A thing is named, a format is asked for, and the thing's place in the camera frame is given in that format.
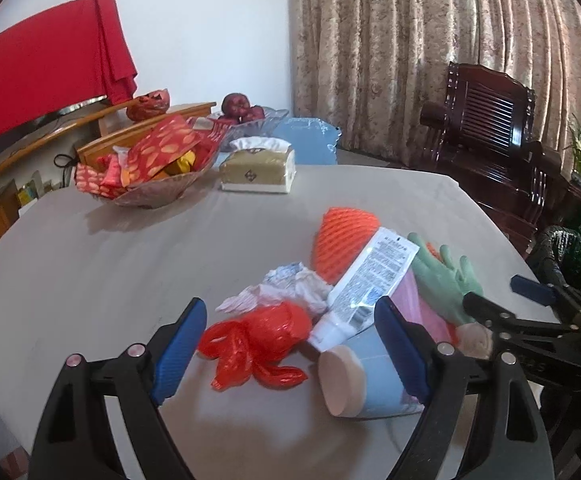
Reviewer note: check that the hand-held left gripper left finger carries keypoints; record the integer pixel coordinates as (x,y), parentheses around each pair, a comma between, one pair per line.
(180,345)

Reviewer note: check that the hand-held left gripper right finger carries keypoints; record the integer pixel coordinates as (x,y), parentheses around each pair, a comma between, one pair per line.
(400,350)

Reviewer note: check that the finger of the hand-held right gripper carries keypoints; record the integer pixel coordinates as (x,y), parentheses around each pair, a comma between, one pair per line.
(532,290)
(490,314)

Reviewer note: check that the black trash bin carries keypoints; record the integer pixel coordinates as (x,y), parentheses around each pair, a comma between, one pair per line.
(565,255)

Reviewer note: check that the green rubber glove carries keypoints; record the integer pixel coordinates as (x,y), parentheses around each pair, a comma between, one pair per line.
(443,280)

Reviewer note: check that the white squeeze tube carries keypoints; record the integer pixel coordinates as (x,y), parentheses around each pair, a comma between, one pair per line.
(365,280)

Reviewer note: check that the orange foam fruit net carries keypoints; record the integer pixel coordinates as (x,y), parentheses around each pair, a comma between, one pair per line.
(340,240)

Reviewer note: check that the beige paper roll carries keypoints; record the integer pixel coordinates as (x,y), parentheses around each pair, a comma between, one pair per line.
(472,340)

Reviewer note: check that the light blue round container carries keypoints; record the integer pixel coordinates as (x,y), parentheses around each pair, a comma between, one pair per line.
(375,380)

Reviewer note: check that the pink plastic packet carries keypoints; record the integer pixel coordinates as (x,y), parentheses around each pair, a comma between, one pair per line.
(418,305)

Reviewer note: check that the red plastic bag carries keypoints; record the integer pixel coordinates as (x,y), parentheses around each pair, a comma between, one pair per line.
(265,335)

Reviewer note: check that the dark wooden side table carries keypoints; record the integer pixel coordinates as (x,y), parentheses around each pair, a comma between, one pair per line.
(577,205)

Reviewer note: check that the crumpled white paper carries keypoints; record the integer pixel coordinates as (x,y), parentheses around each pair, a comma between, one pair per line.
(290,285)

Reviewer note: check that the glass snack bowl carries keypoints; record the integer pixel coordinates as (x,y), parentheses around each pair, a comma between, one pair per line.
(160,192)

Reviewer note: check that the dark wooden armchair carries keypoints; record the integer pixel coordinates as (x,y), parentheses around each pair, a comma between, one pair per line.
(480,125)

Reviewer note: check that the small red patterned packet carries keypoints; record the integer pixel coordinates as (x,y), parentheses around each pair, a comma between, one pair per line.
(113,177)
(89,179)

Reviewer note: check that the yellow snack packet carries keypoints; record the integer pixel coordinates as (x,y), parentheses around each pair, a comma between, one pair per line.
(180,164)

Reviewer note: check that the gold tissue box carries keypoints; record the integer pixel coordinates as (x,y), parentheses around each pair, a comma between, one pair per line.
(258,170)

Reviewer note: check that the large red patterned bag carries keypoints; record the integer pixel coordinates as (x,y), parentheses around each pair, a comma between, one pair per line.
(165,145)

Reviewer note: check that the red white printed packet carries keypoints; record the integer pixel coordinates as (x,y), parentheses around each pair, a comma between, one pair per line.
(213,135)

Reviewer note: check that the row of books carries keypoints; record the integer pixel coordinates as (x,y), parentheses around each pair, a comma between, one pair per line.
(33,190)

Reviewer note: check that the blue plastic chair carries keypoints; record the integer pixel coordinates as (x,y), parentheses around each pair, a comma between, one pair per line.
(305,142)

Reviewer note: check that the glass fruit bowl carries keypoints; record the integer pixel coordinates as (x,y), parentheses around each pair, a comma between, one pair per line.
(260,130)

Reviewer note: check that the red apple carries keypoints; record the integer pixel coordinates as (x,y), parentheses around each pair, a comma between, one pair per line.
(255,113)
(227,119)
(235,104)

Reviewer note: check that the red ornament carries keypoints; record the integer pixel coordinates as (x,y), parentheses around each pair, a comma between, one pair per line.
(148,105)

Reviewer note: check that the television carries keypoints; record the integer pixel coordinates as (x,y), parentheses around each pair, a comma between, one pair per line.
(70,109)

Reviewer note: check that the beige patterned curtain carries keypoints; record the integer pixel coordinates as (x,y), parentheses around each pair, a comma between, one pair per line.
(395,50)

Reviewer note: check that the red cloth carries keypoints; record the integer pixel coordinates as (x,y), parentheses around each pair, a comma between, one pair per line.
(45,60)

